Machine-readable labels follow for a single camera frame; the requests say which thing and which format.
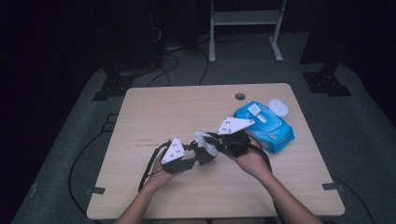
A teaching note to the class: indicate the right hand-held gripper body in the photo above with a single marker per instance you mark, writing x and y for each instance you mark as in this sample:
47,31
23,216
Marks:
235,140

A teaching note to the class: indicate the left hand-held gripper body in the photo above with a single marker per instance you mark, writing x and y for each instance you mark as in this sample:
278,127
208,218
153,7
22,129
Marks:
174,158

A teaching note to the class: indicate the white wet wipe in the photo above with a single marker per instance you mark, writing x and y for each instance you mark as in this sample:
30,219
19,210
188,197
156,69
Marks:
204,141

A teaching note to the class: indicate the blue wet wipes pack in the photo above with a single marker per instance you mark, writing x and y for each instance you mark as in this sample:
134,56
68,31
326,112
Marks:
271,127

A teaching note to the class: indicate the person's left hand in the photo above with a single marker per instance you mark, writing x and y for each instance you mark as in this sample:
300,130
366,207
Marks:
160,177

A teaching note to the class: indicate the person's right hand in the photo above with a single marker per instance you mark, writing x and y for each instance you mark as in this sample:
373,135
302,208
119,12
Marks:
252,161

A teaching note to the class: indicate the grey tape strip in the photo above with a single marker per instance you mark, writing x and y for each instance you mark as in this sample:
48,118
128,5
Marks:
332,186
95,190

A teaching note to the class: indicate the black stand base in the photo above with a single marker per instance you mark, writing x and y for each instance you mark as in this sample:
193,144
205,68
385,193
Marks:
113,85
325,81

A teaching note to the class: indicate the white metal stand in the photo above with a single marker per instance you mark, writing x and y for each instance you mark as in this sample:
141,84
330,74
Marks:
246,18

